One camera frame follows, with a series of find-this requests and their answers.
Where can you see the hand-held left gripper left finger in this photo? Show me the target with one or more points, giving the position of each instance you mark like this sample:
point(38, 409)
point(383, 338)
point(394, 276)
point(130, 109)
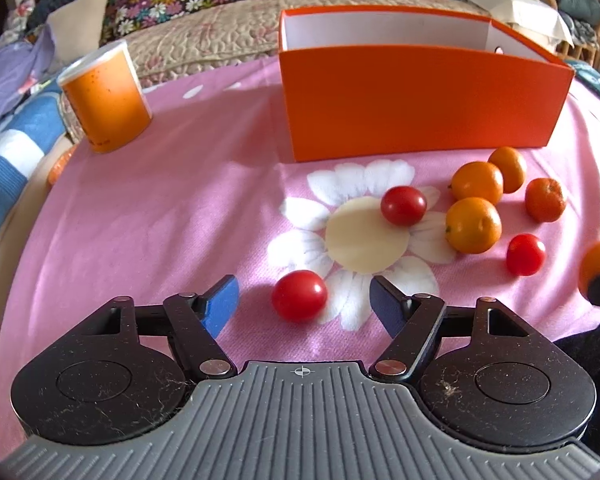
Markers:
point(220, 305)

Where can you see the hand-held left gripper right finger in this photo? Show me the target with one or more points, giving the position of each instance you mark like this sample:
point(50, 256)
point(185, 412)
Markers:
point(385, 305)

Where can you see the red tomato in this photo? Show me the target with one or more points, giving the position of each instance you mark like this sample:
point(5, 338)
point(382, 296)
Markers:
point(300, 295)
point(526, 255)
point(403, 205)

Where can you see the orange cardboard box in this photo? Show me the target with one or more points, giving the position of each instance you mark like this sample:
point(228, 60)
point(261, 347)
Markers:
point(420, 105)

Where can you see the dark cloth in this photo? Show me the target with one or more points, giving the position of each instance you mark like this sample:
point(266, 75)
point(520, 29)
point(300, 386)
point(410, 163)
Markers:
point(595, 360)

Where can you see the pink flowered tablecloth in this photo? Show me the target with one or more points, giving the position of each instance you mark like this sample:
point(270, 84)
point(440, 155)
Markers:
point(180, 210)

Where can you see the orange wastebasket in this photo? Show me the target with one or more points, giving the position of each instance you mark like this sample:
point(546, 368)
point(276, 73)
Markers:
point(60, 165)

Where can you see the tan sofa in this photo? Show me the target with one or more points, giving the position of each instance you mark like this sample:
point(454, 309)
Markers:
point(7, 280)

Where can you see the orange speckled canister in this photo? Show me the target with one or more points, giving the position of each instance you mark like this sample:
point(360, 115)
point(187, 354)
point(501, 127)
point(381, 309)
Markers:
point(110, 105)

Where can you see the blue striped blanket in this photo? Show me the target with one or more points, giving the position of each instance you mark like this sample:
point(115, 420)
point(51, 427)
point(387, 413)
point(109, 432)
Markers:
point(10, 160)

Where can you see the beige quilted bedspread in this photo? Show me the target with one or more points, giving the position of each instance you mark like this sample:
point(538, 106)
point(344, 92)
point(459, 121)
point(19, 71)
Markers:
point(220, 25)

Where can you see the purple floral sheet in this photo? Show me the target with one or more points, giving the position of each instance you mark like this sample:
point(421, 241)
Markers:
point(5, 75)

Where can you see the beige pillow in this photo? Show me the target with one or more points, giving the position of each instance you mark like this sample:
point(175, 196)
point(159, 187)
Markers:
point(80, 20)

